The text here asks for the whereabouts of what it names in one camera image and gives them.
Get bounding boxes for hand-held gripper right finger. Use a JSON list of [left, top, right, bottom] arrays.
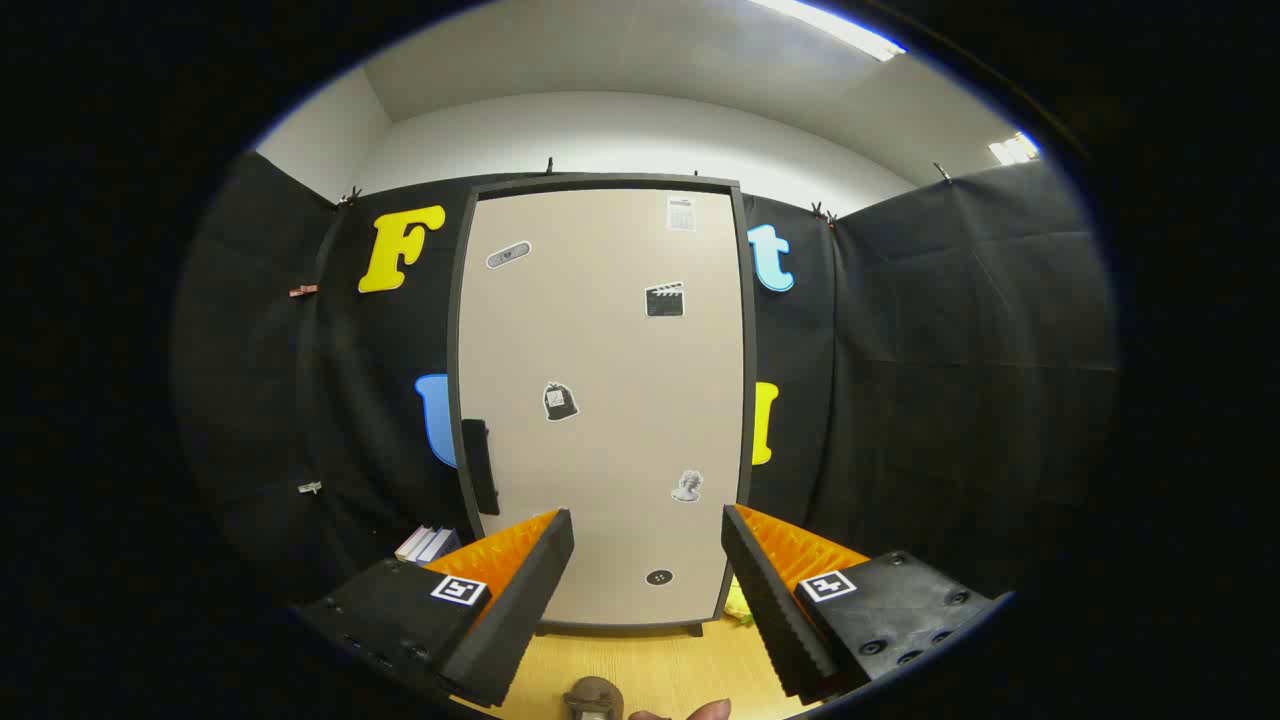
[[721, 504, 1001, 704]]

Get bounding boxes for black backdrop cloth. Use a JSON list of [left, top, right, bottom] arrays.
[[172, 150, 1118, 606]]

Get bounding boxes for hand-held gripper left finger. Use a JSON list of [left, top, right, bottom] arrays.
[[297, 508, 576, 709]]

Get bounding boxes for long ceiling light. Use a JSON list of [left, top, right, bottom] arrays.
[[750, 0, 907, 63]]

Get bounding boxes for brown fuzzy shoe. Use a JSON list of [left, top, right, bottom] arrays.
[[562, 676, 626, 720]]

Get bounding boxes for beige shoe cabinet door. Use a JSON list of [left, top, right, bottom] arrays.
[[458, 188, 746, 628]]

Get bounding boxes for black cabinet door handle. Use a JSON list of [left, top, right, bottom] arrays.
[[461, 419, 501, 517]]

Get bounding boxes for grey shoe cabinet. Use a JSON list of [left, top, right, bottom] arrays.
[[447, 173, 758, 638]]

